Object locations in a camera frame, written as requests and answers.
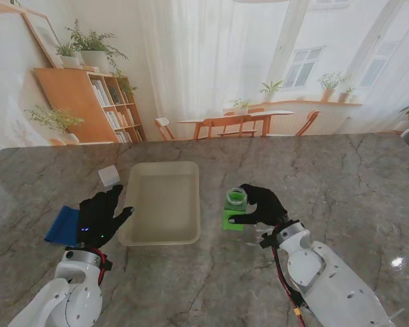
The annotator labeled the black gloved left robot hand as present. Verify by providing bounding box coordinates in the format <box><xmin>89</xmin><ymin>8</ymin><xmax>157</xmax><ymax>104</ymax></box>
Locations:
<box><xmin>76</xmin><ymin>184</ymin><xmax>136</xmax><ymax>250</ymax></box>

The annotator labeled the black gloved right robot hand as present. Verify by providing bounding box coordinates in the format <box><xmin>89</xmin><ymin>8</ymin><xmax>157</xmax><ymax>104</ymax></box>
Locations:
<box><xmin>227</xmin><ymin>183</ymin><xmax>290</xmax><ymax>228</ymax></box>

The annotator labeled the blue plastic scraper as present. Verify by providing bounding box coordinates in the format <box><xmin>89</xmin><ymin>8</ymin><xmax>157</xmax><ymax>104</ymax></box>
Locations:
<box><xmin>43</xmin><ymin>205</ymin><xmax>81</xmax><ymax>246</ymax></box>

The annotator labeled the cream plastic baking tray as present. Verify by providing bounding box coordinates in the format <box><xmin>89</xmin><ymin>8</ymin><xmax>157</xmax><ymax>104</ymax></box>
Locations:
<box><xmin>117</xmin><ymin>161</ymin><xmax>202</xmax><ymax>247</ymax></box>

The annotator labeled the printed room backdrop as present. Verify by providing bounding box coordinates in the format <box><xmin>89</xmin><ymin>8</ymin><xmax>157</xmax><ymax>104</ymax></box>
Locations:
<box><xmin>0</xmin><ymin>0</ymin><xmax>409</xmax><ymax>147</ymax></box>

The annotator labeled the white square bottle cap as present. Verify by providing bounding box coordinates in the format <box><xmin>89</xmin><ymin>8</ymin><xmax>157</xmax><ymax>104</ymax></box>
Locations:
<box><xmin>97</xmin><ymin>165</ymin><xmax>121</xmax><ymax>187</ymax></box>

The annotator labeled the red black arm cable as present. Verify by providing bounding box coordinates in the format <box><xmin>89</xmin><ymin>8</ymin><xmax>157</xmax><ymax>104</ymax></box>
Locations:
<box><xmin>271</xmin><ymin>245</ymin><xmax>311</xmax><ymax>327</ymax></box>
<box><xmin>94</xmin><ymin>247</ymin><xmax>112</xmax><ymax>283</ymax></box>

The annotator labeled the clear bottle with green base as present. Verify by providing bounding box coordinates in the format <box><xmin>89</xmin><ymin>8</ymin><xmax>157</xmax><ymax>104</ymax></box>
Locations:
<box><xmin>220</xmin><ymin>188</ymin><xmax>249</xmax><ymax>232</ymax></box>

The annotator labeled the red black right arm cable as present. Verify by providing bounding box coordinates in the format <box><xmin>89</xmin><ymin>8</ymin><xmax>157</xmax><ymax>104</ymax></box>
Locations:
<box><xmin>271</xmin><ymin>245</ymin><xmax>311</xmax><ymax>327</ymax></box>

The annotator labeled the red black left arm cable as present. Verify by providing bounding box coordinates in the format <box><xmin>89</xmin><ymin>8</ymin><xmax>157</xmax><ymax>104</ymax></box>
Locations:
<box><xmin>94</xmin><ymin>247</ymin><xmax>112</xmax><ymax>283</ymax></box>

